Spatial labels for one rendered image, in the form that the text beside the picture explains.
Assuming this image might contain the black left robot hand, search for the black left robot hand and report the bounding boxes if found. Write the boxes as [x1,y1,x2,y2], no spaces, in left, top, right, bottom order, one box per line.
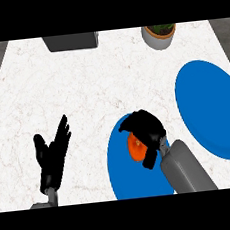
[30,113,79,196]

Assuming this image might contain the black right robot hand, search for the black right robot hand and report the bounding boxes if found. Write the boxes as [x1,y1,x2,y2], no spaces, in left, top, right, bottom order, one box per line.
[116,107,171,173]

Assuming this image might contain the orange squash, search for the orange squash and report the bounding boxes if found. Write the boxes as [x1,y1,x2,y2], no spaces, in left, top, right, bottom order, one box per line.
[126,130,149,164]

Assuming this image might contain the small blue plate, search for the small blue plate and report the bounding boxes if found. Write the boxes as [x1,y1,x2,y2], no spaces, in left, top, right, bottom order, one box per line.
[102,108,178,202]

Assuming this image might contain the large blue plate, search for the large blue plate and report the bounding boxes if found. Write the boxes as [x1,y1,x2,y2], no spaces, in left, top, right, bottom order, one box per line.
[171,56,230,166]

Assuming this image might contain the potted plant in white pot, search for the potted plant in white pot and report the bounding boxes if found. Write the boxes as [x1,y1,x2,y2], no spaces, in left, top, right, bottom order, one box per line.
[140,23,179,53]

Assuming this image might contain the dark grey box appliance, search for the dark grey box appliance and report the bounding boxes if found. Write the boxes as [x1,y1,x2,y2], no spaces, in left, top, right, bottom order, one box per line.
[42,31,101,54]

